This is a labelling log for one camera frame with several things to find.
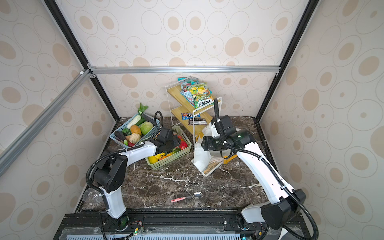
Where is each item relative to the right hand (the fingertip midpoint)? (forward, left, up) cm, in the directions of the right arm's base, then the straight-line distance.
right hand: (207, 143), depth 74 cm
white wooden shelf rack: (+13, +8, +4) cm, 16 cm away
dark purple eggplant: (+19, +57, -15) cm, 62 cm away
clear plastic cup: (-17, +63, -23) cm, 69 cm away
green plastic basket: (+5, +19, -20) cm, 28 cm away
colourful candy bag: (+38, +12, +11) cm, 41 cm away
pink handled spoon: (-18, +6, -23) cm, 30 cm away
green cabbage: (+26, +40, -15) cm, 50 cm away
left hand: (+15, +15, -14) cm, 25 cm away
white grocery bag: (0, 0, -19) cm, 19 cm away
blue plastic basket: (+30, +34, -17) cm, 49 cm away
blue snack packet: (+28, +11, -7) cm, 31 cm away
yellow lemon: (+2, +32, -19) cm, 37 cm away
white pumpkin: (+15, +45, -13) cm, 49 cm away
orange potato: (+23, +47, -14) cm, 54 cm away
